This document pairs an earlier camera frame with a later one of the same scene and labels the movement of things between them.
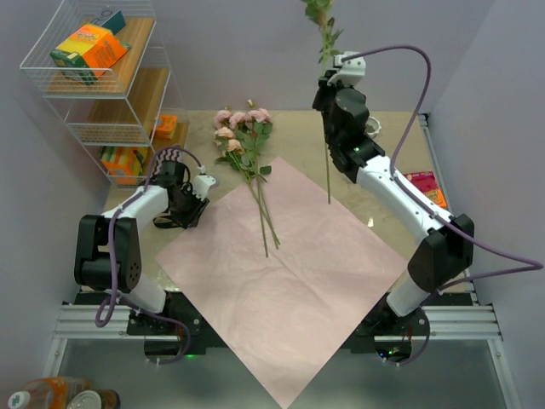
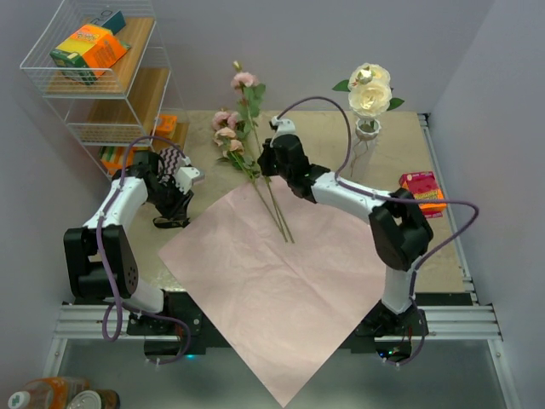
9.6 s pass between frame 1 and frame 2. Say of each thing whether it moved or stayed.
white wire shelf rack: stayed
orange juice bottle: stayed
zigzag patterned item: stayed
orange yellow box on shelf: stayed
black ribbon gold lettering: stayed
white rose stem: moved
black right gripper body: moved
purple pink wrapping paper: stayed
